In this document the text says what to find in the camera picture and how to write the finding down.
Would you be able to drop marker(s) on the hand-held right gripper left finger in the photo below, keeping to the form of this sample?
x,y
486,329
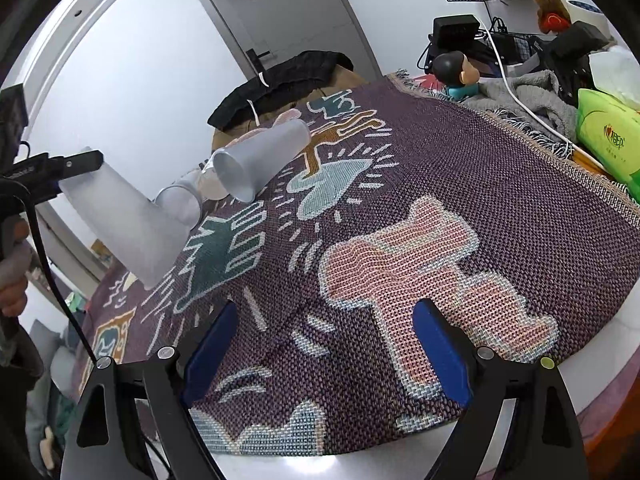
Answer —
x,y
210,352

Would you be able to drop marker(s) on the printed woven blanket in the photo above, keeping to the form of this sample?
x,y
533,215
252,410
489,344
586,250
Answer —
x,y
475,185

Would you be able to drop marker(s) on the black router box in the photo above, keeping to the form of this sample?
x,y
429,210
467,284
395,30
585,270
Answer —
x,y
455,30

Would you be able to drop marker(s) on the grey towel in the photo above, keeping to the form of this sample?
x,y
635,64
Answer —
x,y
540,95

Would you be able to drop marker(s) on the frosted plastic cup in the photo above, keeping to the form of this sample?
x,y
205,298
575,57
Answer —
x,y
125,225
260,157

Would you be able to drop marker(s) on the grey door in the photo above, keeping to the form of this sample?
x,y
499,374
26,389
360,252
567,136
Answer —
x,y
300,15

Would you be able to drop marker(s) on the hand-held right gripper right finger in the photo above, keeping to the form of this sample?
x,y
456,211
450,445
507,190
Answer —
x,y
441,355

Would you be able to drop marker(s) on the black jacket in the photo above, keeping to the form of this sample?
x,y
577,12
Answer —
x,y
280,80

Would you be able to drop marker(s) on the black bag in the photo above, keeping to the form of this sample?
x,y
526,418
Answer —
x,y
580,45

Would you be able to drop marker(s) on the clear plastic cup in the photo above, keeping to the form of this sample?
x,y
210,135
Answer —
x,y
182,202

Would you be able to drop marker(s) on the person's left hand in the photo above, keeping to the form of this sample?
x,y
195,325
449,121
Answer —
x,y
11,297

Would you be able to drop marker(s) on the grey blue cushion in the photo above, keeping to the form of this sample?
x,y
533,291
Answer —
x,y
42,360

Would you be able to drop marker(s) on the black-haired toy figurine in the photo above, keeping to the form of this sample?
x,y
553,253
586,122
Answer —
x,y
452,72

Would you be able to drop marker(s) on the brown plush toy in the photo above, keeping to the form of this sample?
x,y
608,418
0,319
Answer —
x,y
550,10

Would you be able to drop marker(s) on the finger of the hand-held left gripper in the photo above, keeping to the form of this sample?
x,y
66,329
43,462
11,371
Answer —
x,y
80,162

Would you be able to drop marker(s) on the green tissue packet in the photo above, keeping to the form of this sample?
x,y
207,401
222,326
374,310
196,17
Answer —
x,y
607,135

